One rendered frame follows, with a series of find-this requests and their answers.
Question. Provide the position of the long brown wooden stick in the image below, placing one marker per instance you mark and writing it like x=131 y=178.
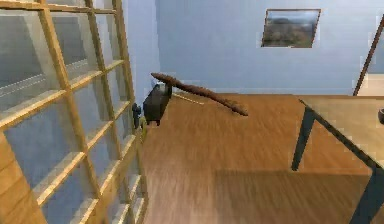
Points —
x=200 y=90

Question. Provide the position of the small dark figurine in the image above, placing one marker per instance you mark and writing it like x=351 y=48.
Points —
x=136 y=113

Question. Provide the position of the light wooden open shelf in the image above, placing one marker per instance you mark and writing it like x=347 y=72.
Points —
x=68 y=96

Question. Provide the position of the framed landscape picture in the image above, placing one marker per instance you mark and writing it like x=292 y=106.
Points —
x=290 y=28

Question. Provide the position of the wooden table with dark legs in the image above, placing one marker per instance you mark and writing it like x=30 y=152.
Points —
x=353 y=120

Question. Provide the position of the dark round bowl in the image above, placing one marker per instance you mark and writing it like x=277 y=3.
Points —
x=381 y=116

